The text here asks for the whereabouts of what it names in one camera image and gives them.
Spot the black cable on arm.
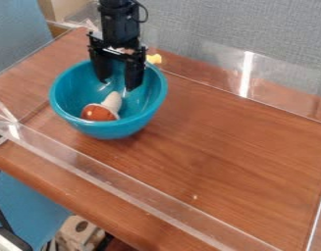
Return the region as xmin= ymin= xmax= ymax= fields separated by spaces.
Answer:
xmin=130 ymin=0 xmax=150 ymax=24

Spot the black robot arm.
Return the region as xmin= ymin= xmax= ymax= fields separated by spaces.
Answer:
xmin=88 ymin=0 xmax=149 ymax=91

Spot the clear acrylic front barrier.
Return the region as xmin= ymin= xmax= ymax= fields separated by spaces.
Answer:
xmin=0 ymin=101 xmax=281 ymax=251

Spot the white block with hole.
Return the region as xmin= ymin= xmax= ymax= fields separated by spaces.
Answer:
xmin=56 ymin=215 xmax=104 ymax=251

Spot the blue plastic bowl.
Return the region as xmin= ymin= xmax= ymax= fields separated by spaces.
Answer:
xmin=48 ymin=60 xmax=167 ymax=140

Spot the clear acrylic corner bracket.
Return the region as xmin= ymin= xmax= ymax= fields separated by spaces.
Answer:
xmin=84 ymin=19 xmax=102 ymax=39

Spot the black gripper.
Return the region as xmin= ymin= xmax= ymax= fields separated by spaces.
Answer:
xmin=87 ymin=31 xmax=147 ymax=91

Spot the yellow toy object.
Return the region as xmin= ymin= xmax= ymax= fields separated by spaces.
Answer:
xmin=147 ymin=54 xmax=162 ymax=64

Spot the brown capped toy mushroom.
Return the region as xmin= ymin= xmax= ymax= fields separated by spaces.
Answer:
xmin=82 ymin=91 xmax=122 ymax=122

